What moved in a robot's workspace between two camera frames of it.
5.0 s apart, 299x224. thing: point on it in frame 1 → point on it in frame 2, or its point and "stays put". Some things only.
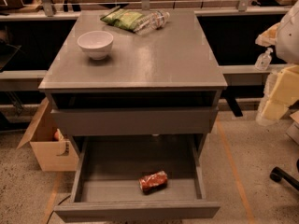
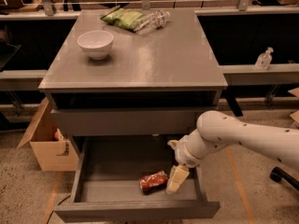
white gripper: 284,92 → 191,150
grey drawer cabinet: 166,82 stays put
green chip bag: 122,18 stays put
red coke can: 154,182 stays put
